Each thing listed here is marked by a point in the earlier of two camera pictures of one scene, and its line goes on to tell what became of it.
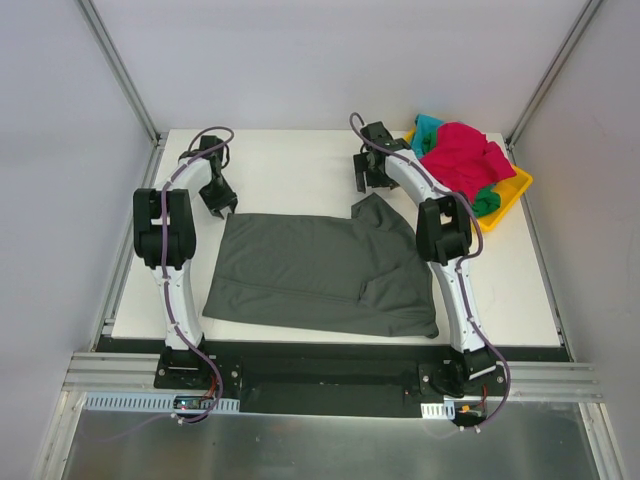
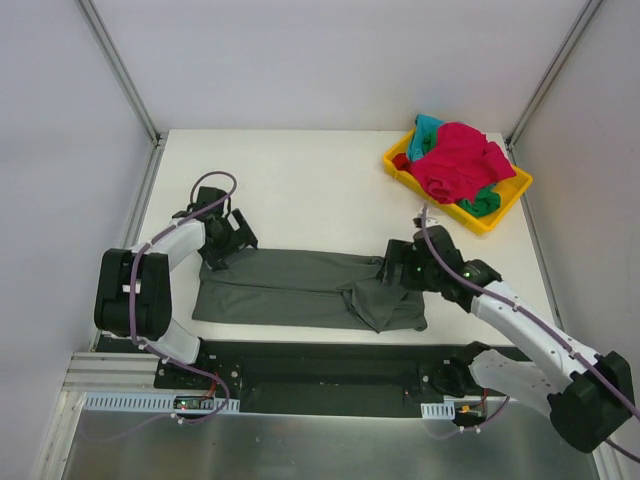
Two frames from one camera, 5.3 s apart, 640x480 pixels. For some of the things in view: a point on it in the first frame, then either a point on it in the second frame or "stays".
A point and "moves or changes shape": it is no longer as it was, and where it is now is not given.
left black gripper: x=218 y=201 to x=230 y=242
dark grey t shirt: x=357 y=275 moves or changes shape
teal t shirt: x=424 y=123 stays
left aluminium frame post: x=157 y=139 stays
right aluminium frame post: x=543 y=91 stays
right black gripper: x=368 y=167 to x=396 y=265
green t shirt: x=486 y=202 stays
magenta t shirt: x=462 y=159 stays
